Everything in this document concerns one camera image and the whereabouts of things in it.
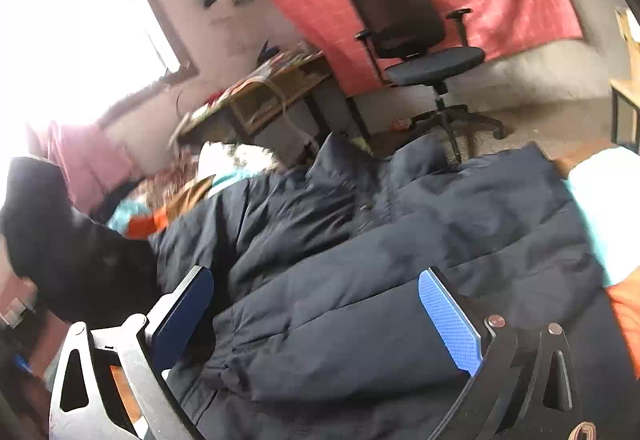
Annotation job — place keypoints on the wooden table with black legs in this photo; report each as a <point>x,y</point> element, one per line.
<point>627,92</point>

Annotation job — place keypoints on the pink hanging garment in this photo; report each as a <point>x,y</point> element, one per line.
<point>85,159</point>

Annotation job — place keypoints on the blue and orange blanket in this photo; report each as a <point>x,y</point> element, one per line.
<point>610,220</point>

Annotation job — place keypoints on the bright window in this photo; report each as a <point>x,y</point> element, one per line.
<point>75,44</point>

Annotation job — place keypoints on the pile of books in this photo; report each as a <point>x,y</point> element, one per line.
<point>280,59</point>

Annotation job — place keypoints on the wooden desk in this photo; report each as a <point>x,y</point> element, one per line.
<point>260,104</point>

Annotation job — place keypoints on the brown cushion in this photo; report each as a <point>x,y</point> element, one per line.
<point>575,159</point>

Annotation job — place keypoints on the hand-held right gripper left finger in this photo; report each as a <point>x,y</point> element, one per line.
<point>182,315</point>

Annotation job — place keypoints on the white floral pillow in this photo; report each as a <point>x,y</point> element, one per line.
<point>220,159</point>

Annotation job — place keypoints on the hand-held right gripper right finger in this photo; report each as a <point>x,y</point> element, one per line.
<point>450,320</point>

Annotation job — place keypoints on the black office chair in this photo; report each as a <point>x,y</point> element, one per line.
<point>430,64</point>

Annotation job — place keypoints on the navy puffer jacket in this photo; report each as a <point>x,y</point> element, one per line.
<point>350,270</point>

